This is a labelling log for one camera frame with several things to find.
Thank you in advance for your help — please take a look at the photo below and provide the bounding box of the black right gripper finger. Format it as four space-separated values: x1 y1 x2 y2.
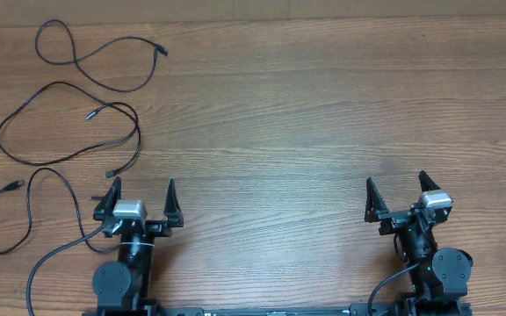
365 176 389 223
418 170 440 192

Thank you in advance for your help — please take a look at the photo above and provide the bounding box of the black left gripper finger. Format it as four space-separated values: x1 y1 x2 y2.
163 177 184 227
93 176 121 221

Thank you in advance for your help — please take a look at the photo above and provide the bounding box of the thin black usb cable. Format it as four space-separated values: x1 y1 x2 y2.
33 18 170 94

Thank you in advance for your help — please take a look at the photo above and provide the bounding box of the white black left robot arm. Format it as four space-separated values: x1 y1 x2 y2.
92 177 184 316

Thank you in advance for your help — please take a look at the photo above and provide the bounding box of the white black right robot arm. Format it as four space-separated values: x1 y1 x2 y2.
365 170 473 316

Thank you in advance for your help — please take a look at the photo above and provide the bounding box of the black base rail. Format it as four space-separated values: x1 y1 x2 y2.
81 302 473 316

